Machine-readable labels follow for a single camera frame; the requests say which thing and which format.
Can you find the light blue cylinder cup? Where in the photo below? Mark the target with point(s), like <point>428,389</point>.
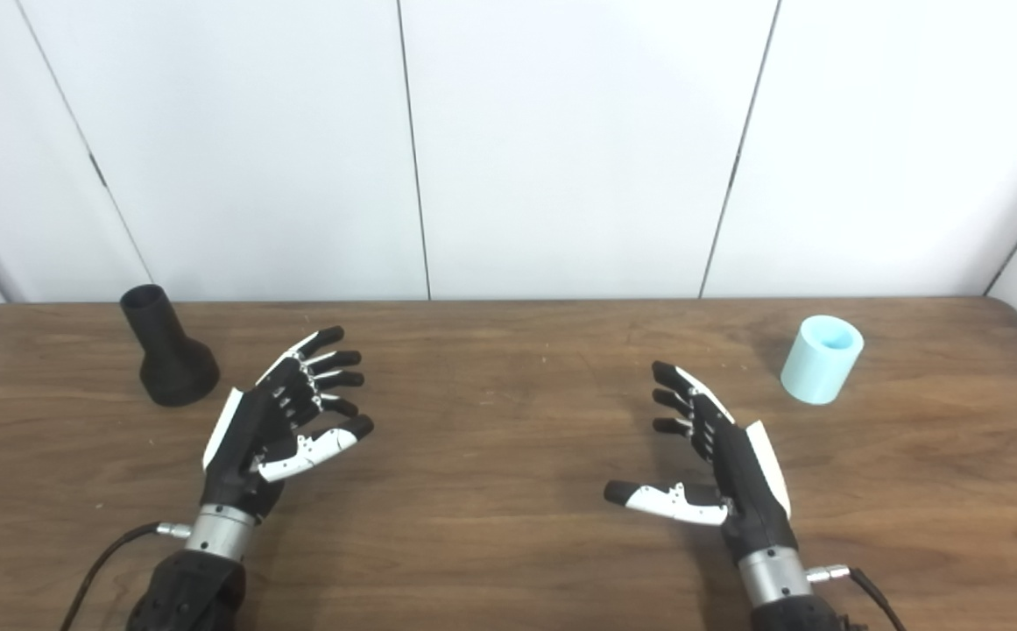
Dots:
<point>819,364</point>

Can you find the black flared nozzle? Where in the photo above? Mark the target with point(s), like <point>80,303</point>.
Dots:
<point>171,359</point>

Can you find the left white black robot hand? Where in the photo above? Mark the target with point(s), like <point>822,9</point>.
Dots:
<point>245,438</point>

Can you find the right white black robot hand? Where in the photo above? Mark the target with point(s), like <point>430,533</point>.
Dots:
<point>745,473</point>

